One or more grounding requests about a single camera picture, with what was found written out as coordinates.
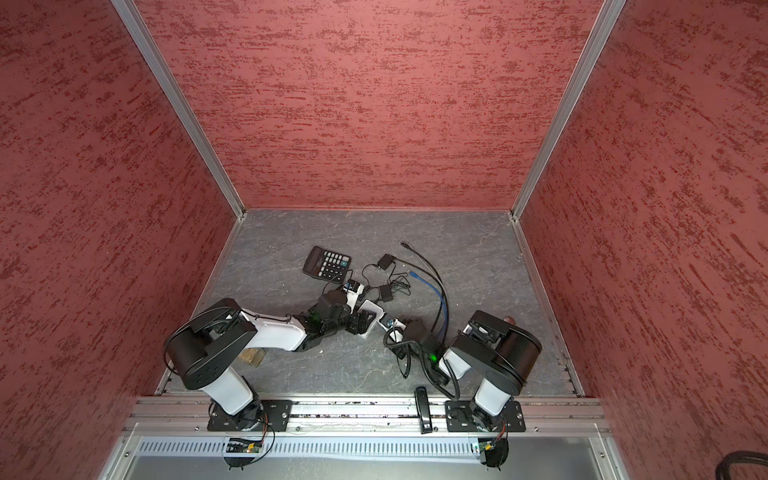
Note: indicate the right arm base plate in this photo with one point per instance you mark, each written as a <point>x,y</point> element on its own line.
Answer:
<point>467,417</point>

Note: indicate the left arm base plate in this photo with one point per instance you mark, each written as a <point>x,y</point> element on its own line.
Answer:
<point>259,416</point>

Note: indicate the black desk calculator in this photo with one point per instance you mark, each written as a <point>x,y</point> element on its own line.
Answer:
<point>326,265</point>

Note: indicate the black power adapter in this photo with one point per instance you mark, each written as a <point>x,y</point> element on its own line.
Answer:
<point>385,262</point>

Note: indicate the white slotted cable duct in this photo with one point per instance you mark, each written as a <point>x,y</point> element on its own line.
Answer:
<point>362,448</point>

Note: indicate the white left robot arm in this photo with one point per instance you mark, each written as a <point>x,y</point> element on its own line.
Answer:
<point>202,351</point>

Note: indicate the aluminium left corner post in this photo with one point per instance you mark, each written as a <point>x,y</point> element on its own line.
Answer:
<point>131,18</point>

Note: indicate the white network switch box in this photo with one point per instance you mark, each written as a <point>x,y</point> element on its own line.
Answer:
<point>368,316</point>

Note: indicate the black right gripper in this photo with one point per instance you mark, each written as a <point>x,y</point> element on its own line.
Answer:
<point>400,353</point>

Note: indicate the brown tape roll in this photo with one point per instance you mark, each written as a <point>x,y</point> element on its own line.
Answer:
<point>252,356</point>

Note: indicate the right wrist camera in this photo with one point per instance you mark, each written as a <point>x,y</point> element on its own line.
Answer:
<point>394,328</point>

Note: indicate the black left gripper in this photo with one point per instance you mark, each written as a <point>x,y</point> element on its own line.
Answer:
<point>360,322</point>

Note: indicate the aluminium corner post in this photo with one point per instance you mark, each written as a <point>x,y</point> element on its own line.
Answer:
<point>131,18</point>
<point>606,19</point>

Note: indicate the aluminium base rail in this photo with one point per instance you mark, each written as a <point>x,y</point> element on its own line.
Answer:
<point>393,415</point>

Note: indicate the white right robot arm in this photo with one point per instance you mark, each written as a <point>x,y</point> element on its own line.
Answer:
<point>501,352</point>

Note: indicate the aluminium right corner post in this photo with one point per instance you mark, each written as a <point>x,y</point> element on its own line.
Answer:
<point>606,19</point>

